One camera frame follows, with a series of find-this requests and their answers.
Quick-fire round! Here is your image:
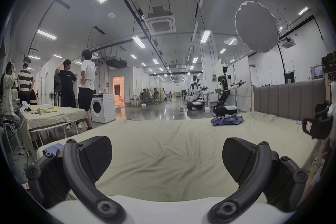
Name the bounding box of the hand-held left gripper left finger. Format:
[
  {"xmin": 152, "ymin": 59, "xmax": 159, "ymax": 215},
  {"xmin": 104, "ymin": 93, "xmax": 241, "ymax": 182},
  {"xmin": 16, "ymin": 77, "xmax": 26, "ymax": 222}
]
[{"xmin": 25, "ymin": 136, "xmax": 127, "ymax": 224}]

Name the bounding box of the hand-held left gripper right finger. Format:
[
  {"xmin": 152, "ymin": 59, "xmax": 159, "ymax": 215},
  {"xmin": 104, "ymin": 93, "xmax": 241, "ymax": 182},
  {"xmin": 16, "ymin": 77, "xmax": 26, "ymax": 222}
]
[{"xmin": 207, "ymin": 137, "xmax": 309, "ymax": 221}]

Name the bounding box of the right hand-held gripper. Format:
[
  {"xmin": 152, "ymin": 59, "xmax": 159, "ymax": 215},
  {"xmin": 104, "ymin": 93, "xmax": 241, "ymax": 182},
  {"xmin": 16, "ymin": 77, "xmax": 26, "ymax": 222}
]
[{"xmin": 302, "ymin": 101, "xmax": 336, "ymax": 139}]

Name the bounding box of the person's right hand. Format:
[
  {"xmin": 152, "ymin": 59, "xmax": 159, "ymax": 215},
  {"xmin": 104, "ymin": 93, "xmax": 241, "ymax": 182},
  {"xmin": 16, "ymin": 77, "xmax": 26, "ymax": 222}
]
[{"xmin": 321, "ymin": 138, "xmax": 336, "ymax": 167}]

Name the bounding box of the grey padded headboard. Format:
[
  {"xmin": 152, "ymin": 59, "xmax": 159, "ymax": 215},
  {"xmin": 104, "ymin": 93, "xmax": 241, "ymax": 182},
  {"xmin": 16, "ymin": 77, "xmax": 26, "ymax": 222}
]
[{"xmin": 253, "ymin": 78, "xmax": 327, "ymax": 121}]

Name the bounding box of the dark blue shirt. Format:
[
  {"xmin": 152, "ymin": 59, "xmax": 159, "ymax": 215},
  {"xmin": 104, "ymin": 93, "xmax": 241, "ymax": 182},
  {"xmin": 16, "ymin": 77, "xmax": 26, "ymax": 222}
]
[{"xmin": 211, "ymin": 115, "xmax": 244, "ymax": 126}]

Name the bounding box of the table with beige sheet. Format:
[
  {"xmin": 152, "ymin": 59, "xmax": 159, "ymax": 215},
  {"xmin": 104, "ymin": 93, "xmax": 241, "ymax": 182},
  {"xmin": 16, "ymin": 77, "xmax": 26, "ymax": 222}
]
[{"xmin": 19, "ymin": 104, "xmax": 89, "ymax": 156}]

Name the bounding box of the white washing machine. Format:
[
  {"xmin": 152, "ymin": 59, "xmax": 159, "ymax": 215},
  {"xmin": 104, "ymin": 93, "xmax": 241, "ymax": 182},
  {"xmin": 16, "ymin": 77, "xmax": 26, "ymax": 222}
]
[{"xmin": 90, "ymin": 93, "xmax": 116, "ymax": 124}]

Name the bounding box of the grey metal chair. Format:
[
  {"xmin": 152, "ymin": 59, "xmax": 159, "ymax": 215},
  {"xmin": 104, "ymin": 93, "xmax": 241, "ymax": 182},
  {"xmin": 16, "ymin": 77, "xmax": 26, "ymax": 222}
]
[{"xmin": 1, "ymin": 120, "xmax": 22, "ymax": 156}]

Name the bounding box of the black and white robot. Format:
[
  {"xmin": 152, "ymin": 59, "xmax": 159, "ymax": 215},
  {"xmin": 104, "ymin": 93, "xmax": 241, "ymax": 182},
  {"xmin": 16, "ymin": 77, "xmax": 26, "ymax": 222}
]
[
  {"xmin": 212, "ymin": 65, "xmax": 247, "ymax": 116},
  {"xmin": 186, "ymin": 81, "xmax": 208, "ymax": 111}
]

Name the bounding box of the bed with beige sheet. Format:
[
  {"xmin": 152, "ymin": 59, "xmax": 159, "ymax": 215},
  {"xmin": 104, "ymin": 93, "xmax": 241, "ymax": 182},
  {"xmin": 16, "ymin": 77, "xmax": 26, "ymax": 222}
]
[{"xmin": 36, "ymin": 111, "xmax": 326, "ymax": 203}]

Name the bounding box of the group of people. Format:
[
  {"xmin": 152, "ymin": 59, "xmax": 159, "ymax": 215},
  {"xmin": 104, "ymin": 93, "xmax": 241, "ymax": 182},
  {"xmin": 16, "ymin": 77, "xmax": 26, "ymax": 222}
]
[{"xmin": 133, "ymin": 87, "xmax": 167, "ymax": 107}]

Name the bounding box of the round white umbrella lamp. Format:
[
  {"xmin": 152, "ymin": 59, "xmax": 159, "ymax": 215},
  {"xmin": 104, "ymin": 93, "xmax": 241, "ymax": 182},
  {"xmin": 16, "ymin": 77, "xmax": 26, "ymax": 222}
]
[{"xmin": 235, "ymin": 0, "xmax": 288, "ymax": 85}]

